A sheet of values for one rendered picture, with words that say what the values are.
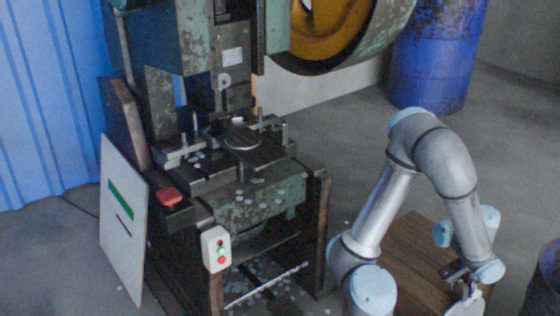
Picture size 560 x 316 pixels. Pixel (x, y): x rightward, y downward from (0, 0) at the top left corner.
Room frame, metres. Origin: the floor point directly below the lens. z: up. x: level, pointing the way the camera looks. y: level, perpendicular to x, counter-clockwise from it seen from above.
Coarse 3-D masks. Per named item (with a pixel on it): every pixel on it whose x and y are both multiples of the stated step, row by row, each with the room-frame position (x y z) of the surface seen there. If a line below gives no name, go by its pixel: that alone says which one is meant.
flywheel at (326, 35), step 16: (320, 0) 1.66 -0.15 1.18; (336, 0) 1.60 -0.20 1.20; (352, 0) 1.54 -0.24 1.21; (368, 0) 1.44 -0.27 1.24; (304, 16) 1.74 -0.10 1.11; (320, 16) 1.66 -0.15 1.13; (336, 16) 1.60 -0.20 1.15; (352, 16) 1.49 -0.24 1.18; (368, 16) 1.45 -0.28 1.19; (304, 32) 1.73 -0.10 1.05; (320, 32) 1.66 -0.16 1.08; (336, 32) 1.55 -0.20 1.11; (352, 32) 1.48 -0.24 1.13; (304, 48) 1.67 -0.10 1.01; (320, 48) 1.60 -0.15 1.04; (336, 48) 1.54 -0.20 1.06; (352, 48) 1.55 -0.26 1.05
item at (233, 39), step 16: (224, 16) 1.48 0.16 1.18; (240, 16) 1.52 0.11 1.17; (224, 32) 1.43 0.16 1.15; (240, 32) 1.46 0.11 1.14; (224, 48) 1.43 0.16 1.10; (240, 48) 1.46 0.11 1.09; (224, 64) 1.42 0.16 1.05; (240, 64) 1.46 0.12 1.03; (224, 80) 1.40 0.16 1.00; (240, 80) 1.46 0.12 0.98; (208, 96) 1.43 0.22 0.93; (224, 96) 1.39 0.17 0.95; (240, 96) 1.42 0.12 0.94
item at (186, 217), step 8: (184, 200) 1.17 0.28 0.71; (160, 208) 1.13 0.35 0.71; (168, 208) 1.12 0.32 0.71; (176, 208) 1.13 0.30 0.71; (184, 208) 1.13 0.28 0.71; (192, 208) 1.14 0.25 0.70; (160, 216) 1.12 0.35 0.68; (168, 216) 1.09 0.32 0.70; (176, 216) 1.10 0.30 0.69; (184, 216) 1.12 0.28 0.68; (192, 216) 1.14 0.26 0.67; (168, 224) 1.09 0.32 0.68; (176, 224) 1.10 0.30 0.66; (184, 224) 1.12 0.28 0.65; (192, 224) 1.14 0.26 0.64; (168, 232) 1.09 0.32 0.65; (192, 232) 1.15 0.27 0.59; (192, 240) 1.15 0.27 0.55
